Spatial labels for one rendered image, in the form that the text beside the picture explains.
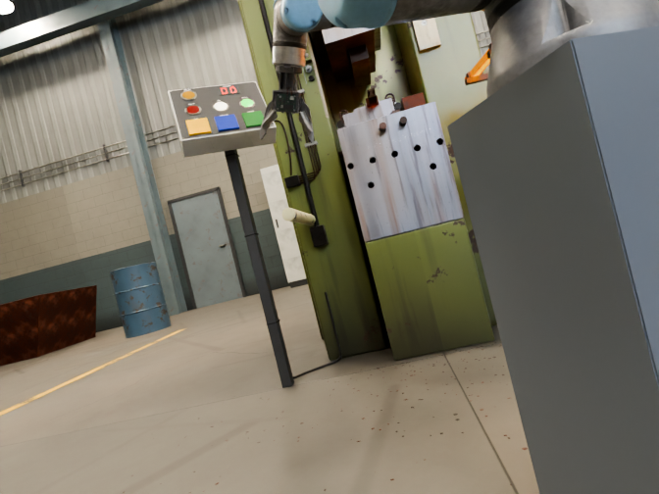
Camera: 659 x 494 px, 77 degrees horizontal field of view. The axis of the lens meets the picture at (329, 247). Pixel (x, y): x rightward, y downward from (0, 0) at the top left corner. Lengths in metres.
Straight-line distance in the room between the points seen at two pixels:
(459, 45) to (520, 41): 1.45
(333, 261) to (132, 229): 7.39
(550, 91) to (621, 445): 0.35
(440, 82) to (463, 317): 0.96
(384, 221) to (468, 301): 0.43
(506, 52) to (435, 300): 1.19
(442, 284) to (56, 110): 9.33
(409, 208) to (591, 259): 1.18
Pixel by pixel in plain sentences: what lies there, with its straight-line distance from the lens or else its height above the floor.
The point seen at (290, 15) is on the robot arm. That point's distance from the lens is 1.08.
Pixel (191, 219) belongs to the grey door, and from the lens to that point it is 8.34.
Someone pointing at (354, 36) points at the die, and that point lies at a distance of 1.84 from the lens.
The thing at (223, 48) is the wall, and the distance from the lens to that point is 8.85.
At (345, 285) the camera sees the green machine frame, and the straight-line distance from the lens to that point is 1.81.
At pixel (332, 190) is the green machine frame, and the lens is 1.81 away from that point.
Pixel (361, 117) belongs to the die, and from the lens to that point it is 1.72.
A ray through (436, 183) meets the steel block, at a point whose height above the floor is 0.62.
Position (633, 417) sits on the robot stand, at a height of 0.25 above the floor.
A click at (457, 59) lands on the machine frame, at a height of 1.11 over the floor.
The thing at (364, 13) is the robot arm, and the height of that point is 0.71.
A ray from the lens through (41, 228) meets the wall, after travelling 10.15.
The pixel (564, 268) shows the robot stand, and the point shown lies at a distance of 0.49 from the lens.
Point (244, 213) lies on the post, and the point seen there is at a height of 0.69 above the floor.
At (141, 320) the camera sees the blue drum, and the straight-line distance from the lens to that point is 5.83.
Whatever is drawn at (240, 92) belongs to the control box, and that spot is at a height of 1.15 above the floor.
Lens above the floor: 0.47
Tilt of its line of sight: level
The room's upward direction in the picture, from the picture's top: 14 degrees counter-clockwise
